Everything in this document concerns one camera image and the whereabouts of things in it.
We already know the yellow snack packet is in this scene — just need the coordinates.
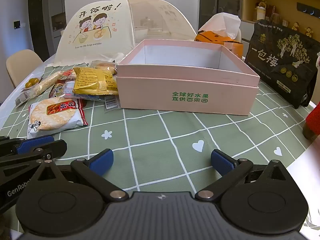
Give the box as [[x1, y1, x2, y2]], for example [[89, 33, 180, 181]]
[[72, 67, 119, 95]]

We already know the black gold printed bag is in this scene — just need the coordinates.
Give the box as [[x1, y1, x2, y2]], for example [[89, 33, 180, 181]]
[[244, 19, 319, 109]]

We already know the green olive packet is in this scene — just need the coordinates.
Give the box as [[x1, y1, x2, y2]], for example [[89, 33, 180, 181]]
[[21, 77, 41, 91]]

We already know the small cake packet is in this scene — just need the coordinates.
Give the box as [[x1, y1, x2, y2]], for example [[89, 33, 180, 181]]
[[90, 60, 118, 75]]

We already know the sesame bar packet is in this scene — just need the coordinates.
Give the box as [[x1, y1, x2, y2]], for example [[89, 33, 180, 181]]
[[15, 71, 65, 107]]

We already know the blue white clear packet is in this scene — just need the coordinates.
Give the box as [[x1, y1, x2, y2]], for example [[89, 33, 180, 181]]
[[64, 85, 122, 110]]

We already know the cartoon print mesh food cover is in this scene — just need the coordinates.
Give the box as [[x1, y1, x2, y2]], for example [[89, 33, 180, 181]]
[[45, 0, 198, 67]]

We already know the white tissue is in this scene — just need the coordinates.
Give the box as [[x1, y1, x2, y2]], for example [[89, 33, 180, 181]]
[[201, 12, 242, 40]]

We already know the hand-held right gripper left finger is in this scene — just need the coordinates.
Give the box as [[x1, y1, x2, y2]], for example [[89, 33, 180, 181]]
[[32, 149, 128, 202]]

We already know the red plush toy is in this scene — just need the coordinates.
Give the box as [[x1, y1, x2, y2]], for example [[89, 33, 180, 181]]
[[302, 52, 320, 140]]

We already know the green checked tablecloth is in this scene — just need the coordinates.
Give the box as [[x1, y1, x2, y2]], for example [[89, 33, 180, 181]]
[[0, 62, 320, 230]]

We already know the pink cardboard box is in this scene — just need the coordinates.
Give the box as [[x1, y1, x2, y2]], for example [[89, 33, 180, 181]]
[[116, 39, 261, 116]]

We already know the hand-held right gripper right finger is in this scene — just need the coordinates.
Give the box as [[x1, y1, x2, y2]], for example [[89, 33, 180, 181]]
[[195, 149, 291, 200]]

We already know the red foil snack packet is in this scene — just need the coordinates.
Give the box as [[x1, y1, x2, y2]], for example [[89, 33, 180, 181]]
[[49, 80, 75, 99]]

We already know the round rice cracker packet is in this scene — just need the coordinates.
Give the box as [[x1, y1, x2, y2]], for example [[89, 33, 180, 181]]
[[27, 97, 88, 140]]

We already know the orange tissue box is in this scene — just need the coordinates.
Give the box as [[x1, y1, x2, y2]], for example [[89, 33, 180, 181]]
[[194, 30, 244, 59]]

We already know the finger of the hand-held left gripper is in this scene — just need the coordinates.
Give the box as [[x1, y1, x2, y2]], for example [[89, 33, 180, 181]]
[[0, 140, 67, 180], [0, 135, 55, 157]]

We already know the beige chair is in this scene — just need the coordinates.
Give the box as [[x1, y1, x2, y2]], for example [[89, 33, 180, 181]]
[[6, 49, 44, 88]]

